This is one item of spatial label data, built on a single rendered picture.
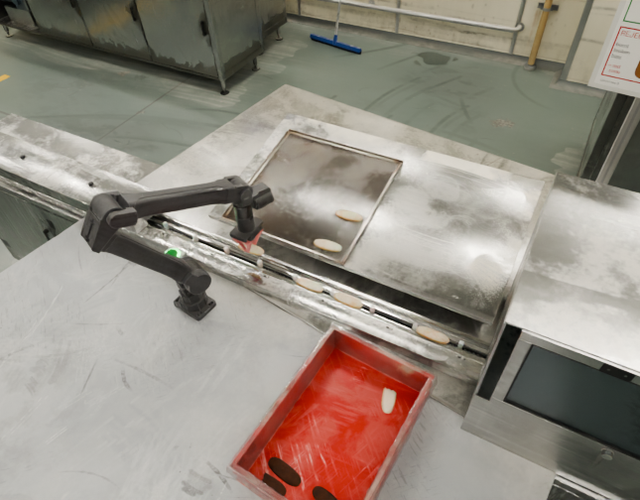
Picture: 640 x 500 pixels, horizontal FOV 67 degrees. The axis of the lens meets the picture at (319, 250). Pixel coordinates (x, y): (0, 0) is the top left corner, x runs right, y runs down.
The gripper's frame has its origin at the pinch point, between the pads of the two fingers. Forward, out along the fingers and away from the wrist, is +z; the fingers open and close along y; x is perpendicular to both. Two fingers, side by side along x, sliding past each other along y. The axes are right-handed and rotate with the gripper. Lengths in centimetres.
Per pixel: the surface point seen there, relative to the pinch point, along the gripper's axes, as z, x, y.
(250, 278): 6.8, -3.8, -7.1
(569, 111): 92, -79, 303
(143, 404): 11, 0, -56
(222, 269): 6.8, 6.8, -8.1
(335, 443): 10, -53, -41
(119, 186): 1, 65, 5
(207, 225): 11.0, 28.1, 10.0
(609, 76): -39, -86, 84
